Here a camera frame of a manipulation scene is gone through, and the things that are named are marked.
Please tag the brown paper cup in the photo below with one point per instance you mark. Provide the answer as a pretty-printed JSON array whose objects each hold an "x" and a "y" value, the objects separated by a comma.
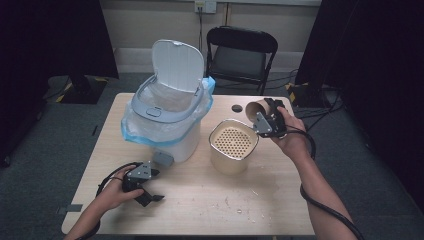
[{"x": 255, "y": 110}]

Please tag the beige strainer bucket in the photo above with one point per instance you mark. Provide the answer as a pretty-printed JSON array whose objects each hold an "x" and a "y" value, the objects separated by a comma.
[{"x": 233, "y": 143}]

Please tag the white wall socket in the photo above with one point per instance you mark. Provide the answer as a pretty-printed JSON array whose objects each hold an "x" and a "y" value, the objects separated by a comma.
[{"x": 205, "y": 6}]

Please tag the white trash can grey lid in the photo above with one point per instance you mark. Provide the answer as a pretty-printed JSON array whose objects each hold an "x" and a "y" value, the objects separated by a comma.
[{"x": 178, "y": 63}]

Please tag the black curtain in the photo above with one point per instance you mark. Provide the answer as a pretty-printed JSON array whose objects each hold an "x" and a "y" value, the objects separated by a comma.
[
  {"x": 50, "y": 40},
  {"x": 376, "y": 66}
]

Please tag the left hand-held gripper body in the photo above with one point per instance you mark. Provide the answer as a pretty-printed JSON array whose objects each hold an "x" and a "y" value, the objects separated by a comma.
[{"x": 140, "y": 171}]

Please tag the person's left hand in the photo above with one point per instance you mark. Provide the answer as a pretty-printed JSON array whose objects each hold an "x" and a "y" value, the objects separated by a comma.
[{"x": 111, "y": 193}]

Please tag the black stand base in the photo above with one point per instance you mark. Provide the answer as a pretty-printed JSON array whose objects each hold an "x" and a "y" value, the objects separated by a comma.
[{"x": 83, "y": 91}]

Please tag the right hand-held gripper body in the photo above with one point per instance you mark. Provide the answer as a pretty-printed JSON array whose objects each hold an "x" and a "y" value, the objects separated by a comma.
[{"x": 263, "y": 125}]

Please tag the grey tape strip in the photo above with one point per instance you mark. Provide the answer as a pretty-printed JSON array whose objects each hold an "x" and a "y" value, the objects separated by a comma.
[{"x": 70, "y": 208}]

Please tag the person's right hand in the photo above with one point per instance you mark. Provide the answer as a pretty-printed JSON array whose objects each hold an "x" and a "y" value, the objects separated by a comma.
[{"x": 296, "y": 140}]

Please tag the scattered wet crumbs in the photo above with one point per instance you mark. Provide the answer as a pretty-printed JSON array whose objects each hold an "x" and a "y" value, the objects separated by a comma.
[{"x": 240, "y": 210}]

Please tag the black table grommet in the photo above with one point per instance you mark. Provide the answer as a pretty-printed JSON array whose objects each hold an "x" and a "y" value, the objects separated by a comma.
[{"x": 237, "y": 108}]

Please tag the small black floor strip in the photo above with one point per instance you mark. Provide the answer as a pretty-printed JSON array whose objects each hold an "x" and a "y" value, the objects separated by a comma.
[{"x": 95, "y": 130}]

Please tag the black floor box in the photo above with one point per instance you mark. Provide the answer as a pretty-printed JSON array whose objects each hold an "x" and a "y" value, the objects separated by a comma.
[{"x": 306, "y": 95}]

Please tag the black folding chair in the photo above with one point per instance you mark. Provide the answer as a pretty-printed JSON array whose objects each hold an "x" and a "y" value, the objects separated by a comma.
[{"x": 240, "y": 60}]

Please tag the blue plastic trash bag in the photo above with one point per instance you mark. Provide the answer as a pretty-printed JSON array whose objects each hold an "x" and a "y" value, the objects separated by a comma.
[{"x": 146, "y": 131}]

